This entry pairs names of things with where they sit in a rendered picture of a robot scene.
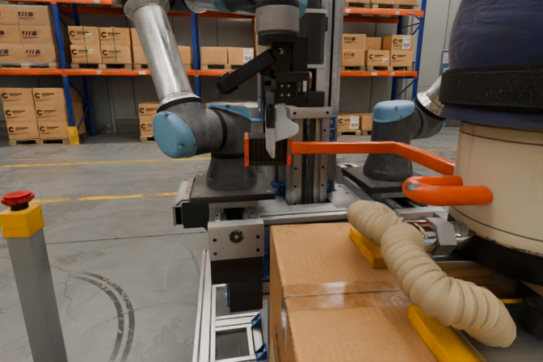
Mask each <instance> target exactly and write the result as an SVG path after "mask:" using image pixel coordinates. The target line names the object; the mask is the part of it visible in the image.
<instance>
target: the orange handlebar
mask: <svg viewBox="0 0 543 362"><path fill-rule="evenodd" d="M292 154H397V155H400V156H402V157H404V158H407V159H409V160H411V161H413V162H416V163H418V164H420V165H422V166H425V167H427V168H429V169H431V170H434V171H436V172H438V173H441V174H442V175H427V176H414V177H410V178H408V179H406V180H405V181H404V183H403V185H402V192H403V193H404V194H405V195H406V197H408V198H409V199H411V200H413V201H415V202H417V203H420V204H425V205H430V206H470V205H488V204H490V203H491V202H492V200H493V194H492V192H491V190H490V189H489V188H488V187H486V186H482V185H473V186H463V182H462V178H461V176H460V175H453V172H454V166H455V161H453V160H452V159H449V158H445V157H442V156H440V155H437V154H434V153H431V152H428V151H426V150H423V149H420V148H417V147H414V146H412V145H408V144H406V143H403V142H395V141H295V142H292Z"/></svg>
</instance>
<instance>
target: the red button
mask: <svg viewBox="0 0 543 362"><path fill-rule="evenodd" d="M34 198H35V195H34V192H31V191H16V192H10V193H7V194H5V195H4V196H3V197H2V198H1V199H0V200H1V203H2V204H4V205H6V206H10V207H11V211H19V210H24V209H26V208H28V207H29V204H28V202H30V201H32V199H34Z"/></svg>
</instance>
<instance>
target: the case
mask: <svg viewBox="0 0 543 362"><path fill-rule="evenodd" d="M351 227H353V226H352V225H351V224H350V223H328V224H303V225H271V227H270V358H269V362H438V361H437V360H436V358H435V357H434V356H433V355H432V353H431V351H430V350H429V348H428V347H427V345H426V344H425V342H424V341H423V340H422V339H421V337H420V336H419V334H418V333H417V331H416V330H415V328H414V327H413V326H412V325H411V323H410V321H409V319H408V317H407V314H408V307H409V306H410V305H412V304H413V303H412V302H411V300H410V297H408V296H407V295H406V294H405V293H404V292H403V290H402V288H401V287H400V286H399V285H398V282H397V281H396V280H395V279H394V278H393V275H392V274H391V272H390V271H389V269H373V268H371V266H370V265H369V263H368V262H367V260H366V259H365V257H364V256H363V255H362V254H361V252H360V250H359V249H358V248H357V246H356V244H355V243H354V242H353V241H352V239H351V238H350V228H351ZM491 271H492V270H491V269H489V268H472V269H453V270H442V272H445V273H446V275H447V277H449V276H450V277H453V278H454V279H459V280H463V281H469V282H473V283H475V284H476V285H477V286H480V287H484V288H487V289H488V290H489V291H491V292H492V293H493V294H494V295H495V296H496V297H497V298H498V299H500V300H502V299H517V298H525V297H542V296H541V295H539V294H538V293H529V294H514V293H512V292H511V291H510V290H508V289H507V288H505V287H504V286H503V285H501V284H500V283H499V282H498V281H497V280H495V279H494V278H493V277H492V276H491Z"/></svg>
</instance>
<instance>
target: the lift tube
mask: <svg viewBox="0 0 543 362"><path fill-rule="evenodd" d="M527 64H543V0H461V4H460V6H459V8H458V10H457V14H456V17H455V19H454V21H453V24H452V30H451V33H450V39H449V45H448V66H449V69H460V68H469V67H481V66H494V65H527ZM440 116H441V117H444V118H447V119H451V120H461V121H467V122H474V123H481V124H496V125H504V126H513V127H523V128H543V112H538V111H521V110H505V109H492V108H479V107H458V106H450V105H444V107H443V109H442V111H441V113H440Z"/></svg>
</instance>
